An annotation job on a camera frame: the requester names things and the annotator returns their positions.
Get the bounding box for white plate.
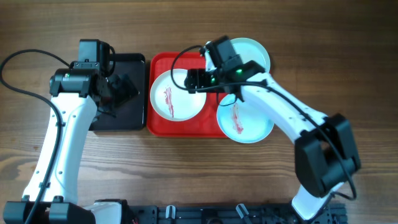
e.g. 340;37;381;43
150;70;206;121

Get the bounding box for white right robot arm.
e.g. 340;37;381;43
183;60;361;223

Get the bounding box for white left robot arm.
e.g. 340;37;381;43
3;68;137;223

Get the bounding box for black tray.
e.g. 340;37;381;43
90;53;149;131

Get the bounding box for red tray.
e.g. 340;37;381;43
146;52;227;139

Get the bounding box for light blue far plate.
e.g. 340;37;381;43
231;37;271;72

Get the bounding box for light blue plate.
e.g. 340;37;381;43
231;37;271;72
216;95;274;144

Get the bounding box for light blue near plate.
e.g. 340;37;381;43
216;95;274;144

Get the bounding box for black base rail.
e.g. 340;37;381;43
130;203;348;224

